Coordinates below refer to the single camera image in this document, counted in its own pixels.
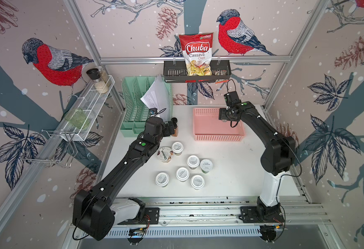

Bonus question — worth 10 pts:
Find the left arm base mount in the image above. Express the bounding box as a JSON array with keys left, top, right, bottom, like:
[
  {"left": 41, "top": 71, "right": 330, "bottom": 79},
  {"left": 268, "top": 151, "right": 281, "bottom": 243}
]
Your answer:
[{"left": 110, "top": 198, "right": 160, "bottom": 245}]

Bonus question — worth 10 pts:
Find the black wall-mounted basket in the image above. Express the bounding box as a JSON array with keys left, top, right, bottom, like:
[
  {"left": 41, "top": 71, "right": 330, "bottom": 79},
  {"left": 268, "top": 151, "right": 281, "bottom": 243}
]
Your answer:
[{"left": 163, "top": 60, "right": 231, "bottom": 83}]

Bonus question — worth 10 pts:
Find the red Chuba cassava chips bag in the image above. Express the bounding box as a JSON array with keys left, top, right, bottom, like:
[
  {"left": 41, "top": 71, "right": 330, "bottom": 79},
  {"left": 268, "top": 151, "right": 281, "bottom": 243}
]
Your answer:
[{"left": 179, "top": 33, "right": 213, "bottom": 76}]

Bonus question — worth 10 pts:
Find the black-lid spice jar on shelf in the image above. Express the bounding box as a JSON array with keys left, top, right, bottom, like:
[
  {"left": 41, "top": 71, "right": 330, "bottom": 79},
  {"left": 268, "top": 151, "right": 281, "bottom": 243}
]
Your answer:
[{"left": 86, "top": 68, "right": 109, "bottom": 94}]

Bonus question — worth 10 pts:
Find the green plastic file organizer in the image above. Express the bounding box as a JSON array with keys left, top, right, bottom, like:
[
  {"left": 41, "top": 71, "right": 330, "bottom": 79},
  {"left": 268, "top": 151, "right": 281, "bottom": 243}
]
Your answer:
[{"left": 120, "top": 76, "right": 156, "bottom": 138}]

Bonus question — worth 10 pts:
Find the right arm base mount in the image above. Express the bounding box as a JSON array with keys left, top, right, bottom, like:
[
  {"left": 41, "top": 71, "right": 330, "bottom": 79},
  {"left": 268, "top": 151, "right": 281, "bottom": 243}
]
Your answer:
[{"left": 238, "top": 197, "right": 286, "bottom": 242}]

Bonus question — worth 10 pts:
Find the brown foil-lid yogurt cup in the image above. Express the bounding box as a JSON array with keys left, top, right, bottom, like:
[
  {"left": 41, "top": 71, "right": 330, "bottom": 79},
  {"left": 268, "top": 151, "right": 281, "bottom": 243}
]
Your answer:
[{"left": 157, "top": 147, "right": 173, "bottom": 164}]

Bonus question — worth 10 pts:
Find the white wire wall shelf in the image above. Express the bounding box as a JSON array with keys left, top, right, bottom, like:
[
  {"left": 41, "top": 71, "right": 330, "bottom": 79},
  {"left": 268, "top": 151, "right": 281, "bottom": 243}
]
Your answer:
[{"left": 59, "top": 75, "right": 115, "bottom": 141}]

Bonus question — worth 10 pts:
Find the chrome wire rack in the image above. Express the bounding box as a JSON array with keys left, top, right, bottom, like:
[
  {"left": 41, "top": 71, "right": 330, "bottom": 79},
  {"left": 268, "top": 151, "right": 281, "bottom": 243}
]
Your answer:
[{"left": 18, "top": 129, "right": 78, "bottom": 169}]

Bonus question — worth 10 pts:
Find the green white-lid yogurt cup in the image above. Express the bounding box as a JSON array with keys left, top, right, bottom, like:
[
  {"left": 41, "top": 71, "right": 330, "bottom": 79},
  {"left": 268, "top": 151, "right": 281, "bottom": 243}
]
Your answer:
[{"left": 200, "top": 159, "right": 213, "bottom": 174}]

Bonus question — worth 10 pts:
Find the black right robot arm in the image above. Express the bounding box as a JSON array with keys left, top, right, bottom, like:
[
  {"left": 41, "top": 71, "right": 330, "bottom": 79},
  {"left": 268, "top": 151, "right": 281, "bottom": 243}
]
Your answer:
[{"left": 218, "top": 91, "right": 295, "bottom": 207}]

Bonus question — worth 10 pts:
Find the green glass cup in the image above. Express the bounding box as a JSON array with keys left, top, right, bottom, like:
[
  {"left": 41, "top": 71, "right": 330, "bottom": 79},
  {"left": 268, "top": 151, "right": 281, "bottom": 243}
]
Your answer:
[{"left": 64, "top": 108, "right": 90, "bottom": 130}]

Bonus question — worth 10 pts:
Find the pink plastic basket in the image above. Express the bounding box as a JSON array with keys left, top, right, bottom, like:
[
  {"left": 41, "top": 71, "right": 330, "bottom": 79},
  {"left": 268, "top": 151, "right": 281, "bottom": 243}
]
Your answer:
[{"left": 193, "top": 107, "right": 245, "bottom": 142}]

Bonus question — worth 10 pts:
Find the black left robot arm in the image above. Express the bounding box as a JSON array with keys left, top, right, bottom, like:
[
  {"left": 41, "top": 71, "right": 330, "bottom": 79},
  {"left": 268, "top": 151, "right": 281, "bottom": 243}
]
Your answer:
[{"left": 73, "top": 117, "right": 178, "bottom": 241}]

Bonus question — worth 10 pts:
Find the white paper stack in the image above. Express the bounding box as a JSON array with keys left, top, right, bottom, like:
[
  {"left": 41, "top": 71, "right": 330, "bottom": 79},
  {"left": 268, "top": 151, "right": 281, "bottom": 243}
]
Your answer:
[{"left": 140, "top": 74, "right": 171, "bottom": 121}]

